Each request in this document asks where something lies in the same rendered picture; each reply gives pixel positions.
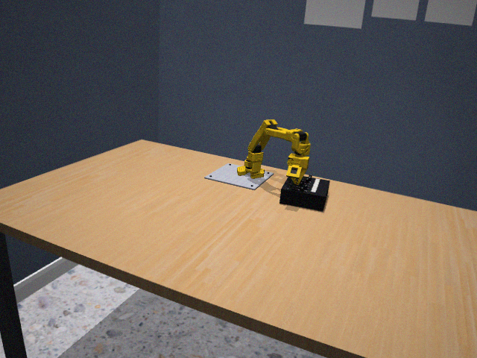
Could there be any black lighting desk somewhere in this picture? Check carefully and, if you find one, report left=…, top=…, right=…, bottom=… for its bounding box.
left=279, top=175, right=330, bottom=212

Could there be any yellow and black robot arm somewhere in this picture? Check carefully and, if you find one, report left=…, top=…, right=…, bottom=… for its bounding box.
left=237, top=119, right=311, bottom=179

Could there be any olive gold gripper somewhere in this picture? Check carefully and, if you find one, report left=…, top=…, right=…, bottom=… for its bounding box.
left=286, top=154, right=309, bottom=185

